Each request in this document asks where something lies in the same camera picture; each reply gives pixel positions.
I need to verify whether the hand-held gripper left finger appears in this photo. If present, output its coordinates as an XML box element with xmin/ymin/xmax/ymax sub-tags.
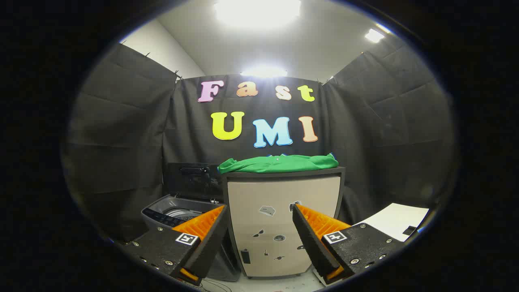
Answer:
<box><xmin>124</xmin><ymin>205</ymin><xmax>229</xmax><ymax>286</ymax></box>

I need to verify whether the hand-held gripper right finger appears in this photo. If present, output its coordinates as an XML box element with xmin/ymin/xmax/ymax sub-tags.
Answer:
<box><xmin>292</xmin><ymin>204</ymin><xmax>406</xmax><ymax>284</ymax></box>

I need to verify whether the grey washing machine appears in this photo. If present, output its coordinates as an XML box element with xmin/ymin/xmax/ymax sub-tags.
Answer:
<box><xmin>141</xmin><ymin>195</ymin><xmax>242</xmax><ymax>282</ymax></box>

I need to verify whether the dark washing machine lid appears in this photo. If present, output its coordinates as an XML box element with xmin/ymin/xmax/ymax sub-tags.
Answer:
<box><xmin>163</xmin><ymin>162</ymin><xmax>223</xmax><ymax>200</ymax></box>

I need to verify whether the green polo shirt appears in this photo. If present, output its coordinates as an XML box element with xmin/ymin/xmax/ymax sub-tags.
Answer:
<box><xmin>218</xmin><ymin>153</ymin><xmax>339</xmax><ymax>174</ymax></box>

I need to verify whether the beige cabinet with dark top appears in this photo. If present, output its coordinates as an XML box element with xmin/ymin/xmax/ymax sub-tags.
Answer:
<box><xmin>221</xmin><ymin>166</ymin><xmax>346</xmax><ymax>279</ymax></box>

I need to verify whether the white flat sheet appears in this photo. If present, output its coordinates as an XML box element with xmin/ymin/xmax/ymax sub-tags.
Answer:
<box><xmin>355</xmin><ymin>203</ymin><xmax>429</xmax><ymax>243</ymax></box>

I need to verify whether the black backdrop cloth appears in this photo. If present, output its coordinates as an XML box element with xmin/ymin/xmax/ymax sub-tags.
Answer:
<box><xmin>61</xmin><ymin>41</ymin><xmax>455</xmax><ymax>244</ymax></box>

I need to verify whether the large ceiling light panel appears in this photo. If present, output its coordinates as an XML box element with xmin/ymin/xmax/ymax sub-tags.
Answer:
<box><xmin>214</xmin><ymin>0</ymin><xmax>301</xmax><ymax>29</ymax></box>

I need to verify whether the thin floor cable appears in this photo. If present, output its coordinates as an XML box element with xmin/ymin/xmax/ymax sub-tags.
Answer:
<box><xmin>201</xmin><ymin>278</ymin><xmax>232</xmax><ymax>292</ymax></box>

